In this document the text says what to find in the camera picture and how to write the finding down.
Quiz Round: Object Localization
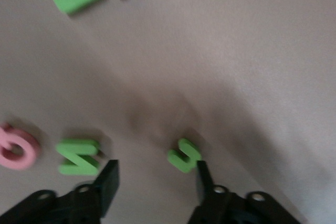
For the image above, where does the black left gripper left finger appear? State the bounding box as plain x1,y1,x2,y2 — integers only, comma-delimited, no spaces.
0,159,120,224

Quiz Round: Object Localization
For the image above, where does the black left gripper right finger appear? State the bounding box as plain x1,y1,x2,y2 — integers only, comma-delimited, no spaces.
187,160,308,224

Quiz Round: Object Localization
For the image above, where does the green foam letter N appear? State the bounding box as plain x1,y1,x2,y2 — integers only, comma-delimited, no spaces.
55,137,102,176

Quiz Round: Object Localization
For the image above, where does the green foam letter U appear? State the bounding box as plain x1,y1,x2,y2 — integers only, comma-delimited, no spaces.
167,137,203,174

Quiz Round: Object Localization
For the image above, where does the pink foam letter Q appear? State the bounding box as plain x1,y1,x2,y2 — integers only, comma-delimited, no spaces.
0,122,41,170

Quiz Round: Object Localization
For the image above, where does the brown table mat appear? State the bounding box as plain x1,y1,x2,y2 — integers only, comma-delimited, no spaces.
0,0,336,224

